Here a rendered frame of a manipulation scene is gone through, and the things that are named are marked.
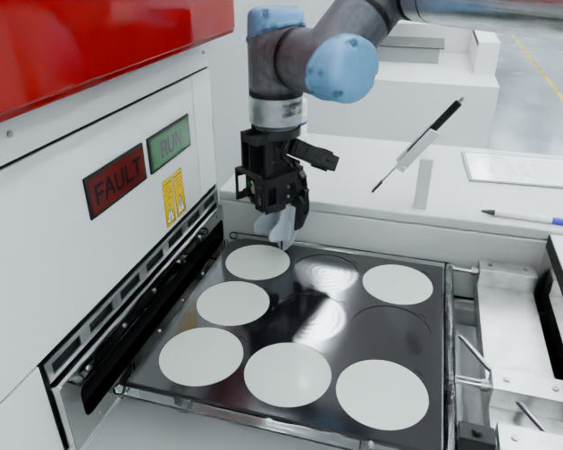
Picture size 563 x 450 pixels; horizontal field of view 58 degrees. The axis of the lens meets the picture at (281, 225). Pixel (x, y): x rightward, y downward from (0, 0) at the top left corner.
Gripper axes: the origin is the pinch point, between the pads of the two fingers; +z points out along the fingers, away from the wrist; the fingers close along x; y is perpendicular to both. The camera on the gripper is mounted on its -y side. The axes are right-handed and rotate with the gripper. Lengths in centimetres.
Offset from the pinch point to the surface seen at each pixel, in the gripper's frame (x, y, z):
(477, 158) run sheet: 8.6, -43.4, -5.5
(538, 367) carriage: 39.2, -5.9, 3.3
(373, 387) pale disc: 28.7, 13.1, 1.3
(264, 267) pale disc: 2.1, 6.4, 1.3
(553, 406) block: 43.4, 1.0, 1.4
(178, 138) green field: -7.6, 13.6, -18.6
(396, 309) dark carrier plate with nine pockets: 21.9, -0.2, 1.4
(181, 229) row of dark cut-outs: -7.0, 14.9, -5.0
